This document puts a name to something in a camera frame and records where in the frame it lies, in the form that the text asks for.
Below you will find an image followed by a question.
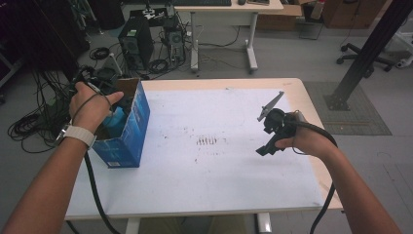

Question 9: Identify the black office chair base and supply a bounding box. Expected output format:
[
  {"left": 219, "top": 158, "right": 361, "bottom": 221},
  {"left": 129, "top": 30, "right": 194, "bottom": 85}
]
[{"left": 336, "top": 42, "right": 395, "bottom": 79}]

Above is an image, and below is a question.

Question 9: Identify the white work table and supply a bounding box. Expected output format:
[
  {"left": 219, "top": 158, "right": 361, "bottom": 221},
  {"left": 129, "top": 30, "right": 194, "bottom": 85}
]
[{"left": 65, "top": 88, "right": 325, "bottom": 218}]

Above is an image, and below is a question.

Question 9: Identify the person's left hand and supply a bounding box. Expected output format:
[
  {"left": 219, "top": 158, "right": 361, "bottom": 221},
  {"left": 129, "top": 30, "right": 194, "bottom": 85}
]
[{"left": 68, "top": 81, "right": 125, "bottom": 135}]

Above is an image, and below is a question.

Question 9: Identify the brown cardboard box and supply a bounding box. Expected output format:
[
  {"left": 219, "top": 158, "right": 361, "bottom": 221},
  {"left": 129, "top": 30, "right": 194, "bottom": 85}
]
[{"left": 256, "top": 3, "right": 314, "bottom": 32}]

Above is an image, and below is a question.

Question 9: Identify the white wristwatch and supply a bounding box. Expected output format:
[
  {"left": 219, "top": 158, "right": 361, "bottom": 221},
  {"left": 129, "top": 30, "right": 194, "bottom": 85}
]
[{"left": 56, "top": 124, "right": 97, "bottom": 150}]

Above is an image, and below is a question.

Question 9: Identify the person's right hand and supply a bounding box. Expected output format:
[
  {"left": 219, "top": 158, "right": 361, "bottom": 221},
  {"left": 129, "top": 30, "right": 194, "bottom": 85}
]
[{"left": 274, "top": 125, "right": 339, "bottom": 159}]

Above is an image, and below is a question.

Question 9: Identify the coiled black cable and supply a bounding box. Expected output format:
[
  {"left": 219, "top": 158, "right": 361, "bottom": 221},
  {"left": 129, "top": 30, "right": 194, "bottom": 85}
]
[
  {"left": 148, "top": 58, "right": 170, "bottom": 74},
  {"left": 89, "top": 46, "right": 111, "bottom": 61}
]

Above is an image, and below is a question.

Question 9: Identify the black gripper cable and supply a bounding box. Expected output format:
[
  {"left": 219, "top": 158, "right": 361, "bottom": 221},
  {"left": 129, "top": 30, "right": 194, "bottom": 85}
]
[
  {"left": 83, "top": 151, "right": 122, "bottom": 234},
  {"left": 291, "top": 119, "right": 339, "bottom": 234}
]

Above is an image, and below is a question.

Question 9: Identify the black metal post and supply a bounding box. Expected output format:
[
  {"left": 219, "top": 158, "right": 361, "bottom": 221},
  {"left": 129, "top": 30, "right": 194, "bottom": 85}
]
[{"left": 323, "top": 0, "right": 413, "bottom": 112}]

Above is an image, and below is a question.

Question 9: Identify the grey open computer tower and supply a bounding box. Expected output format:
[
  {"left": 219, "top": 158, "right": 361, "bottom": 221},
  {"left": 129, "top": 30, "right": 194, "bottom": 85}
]
[{"left": 163, "top": 19, "right": 187, "bottom": 63}]

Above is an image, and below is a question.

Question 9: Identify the brown wooden cabinet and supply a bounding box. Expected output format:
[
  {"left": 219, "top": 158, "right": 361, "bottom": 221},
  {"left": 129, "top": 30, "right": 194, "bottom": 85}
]
[{"left": 320, "top": 0, "right": 394, "bottom": 29}]

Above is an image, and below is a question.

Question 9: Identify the tangle of black floor cables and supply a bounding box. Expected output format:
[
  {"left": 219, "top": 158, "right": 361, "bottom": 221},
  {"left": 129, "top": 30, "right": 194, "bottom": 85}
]
[{"left": 7, "top": 68, "right": 76, "bottom": 154}]

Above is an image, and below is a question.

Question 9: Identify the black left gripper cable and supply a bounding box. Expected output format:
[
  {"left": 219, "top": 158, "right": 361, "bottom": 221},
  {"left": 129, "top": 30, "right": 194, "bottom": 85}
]
[{"left": 83, "top": 151, "right": 122, "bottom": 234}]

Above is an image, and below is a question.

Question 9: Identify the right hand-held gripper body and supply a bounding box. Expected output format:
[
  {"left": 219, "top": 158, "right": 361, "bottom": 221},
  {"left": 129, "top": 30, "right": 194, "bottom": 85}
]
[{"left": 257, "top": 91, "right": 307, "bottom": 138}]

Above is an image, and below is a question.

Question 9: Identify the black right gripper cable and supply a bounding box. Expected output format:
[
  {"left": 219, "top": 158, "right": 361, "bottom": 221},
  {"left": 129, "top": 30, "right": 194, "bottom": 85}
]
[{"left": 291, "top": 119, "right": 339, "bottom": 234}]

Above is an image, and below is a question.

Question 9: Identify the white table leg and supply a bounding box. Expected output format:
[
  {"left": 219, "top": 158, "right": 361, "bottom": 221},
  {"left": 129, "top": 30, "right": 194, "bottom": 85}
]
[
  {"left": 255, "top": 212, "right": 273, "bottom": 234},
  {"left": 124, "top": 217, "right": 141, "bottom": 234}
]

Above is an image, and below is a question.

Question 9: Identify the grey floor mat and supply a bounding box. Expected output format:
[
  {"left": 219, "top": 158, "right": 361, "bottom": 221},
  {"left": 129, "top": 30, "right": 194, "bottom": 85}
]
[{"left": 303, "top": 81, "right": 393, "bottom": 137}]

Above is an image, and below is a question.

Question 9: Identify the black keyboard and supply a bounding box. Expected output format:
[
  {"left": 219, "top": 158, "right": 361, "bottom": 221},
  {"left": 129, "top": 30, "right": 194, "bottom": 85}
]
[{"left": 171, "top": 0, "right": 233, "bottom": 8}]

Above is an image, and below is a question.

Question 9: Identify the white office desk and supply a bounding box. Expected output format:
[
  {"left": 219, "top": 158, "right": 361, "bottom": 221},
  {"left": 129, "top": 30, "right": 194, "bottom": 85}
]
[{"left": 172, "top": 0, "right": 285, "bottom": 74}]

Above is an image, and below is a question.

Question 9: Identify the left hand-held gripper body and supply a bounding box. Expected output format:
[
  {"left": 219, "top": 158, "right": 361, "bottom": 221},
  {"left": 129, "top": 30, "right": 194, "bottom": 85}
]
[{"left": 72, "top": 66, "right": 121, "bottom": 96}]

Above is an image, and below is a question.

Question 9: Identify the blue cardboard box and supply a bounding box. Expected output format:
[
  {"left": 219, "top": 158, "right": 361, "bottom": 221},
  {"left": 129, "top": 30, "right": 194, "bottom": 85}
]
[{"left": 92, "top": 77, "right": 151, "bottom": 169}]

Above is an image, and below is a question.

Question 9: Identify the black computer tower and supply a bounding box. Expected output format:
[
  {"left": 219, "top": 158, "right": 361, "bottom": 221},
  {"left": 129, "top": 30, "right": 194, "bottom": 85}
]
[{"left": 117, "top": 15, "right": 155, "bottom": 71}]

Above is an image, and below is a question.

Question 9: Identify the dark curtain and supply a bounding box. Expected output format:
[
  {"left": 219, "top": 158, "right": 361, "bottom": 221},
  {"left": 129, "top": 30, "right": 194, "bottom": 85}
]
[{"left": 0, "top": 0, "right": 91, "bottom": 82}]

